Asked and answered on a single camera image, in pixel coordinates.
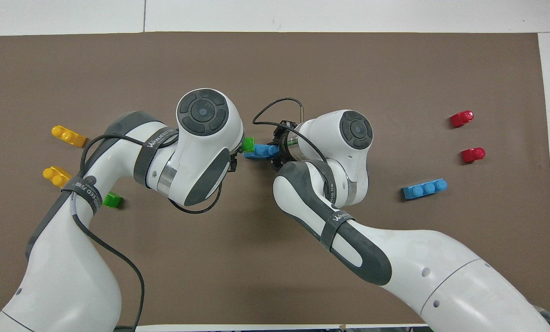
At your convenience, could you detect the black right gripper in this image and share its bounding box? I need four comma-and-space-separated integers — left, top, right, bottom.
271, 120, 299, 172

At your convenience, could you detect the blue three-stud toy brick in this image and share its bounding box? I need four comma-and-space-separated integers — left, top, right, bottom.
402, 178, 448, 200
243, 143, 280, 160

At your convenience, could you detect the brown table mat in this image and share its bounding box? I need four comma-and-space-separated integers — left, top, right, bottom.
0, 31, 550, 326

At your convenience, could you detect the yellow two-stud toy brick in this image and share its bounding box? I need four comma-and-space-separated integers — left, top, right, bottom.
51, 125, 89, 148
42, 166, 72, 189

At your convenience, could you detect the red one-stud toy brick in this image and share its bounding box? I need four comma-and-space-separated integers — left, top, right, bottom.
461, 147, 486, 164
450, 110, 474, 129

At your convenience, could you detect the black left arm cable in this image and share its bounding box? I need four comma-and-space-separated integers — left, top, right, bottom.
71, 131, 224, 332

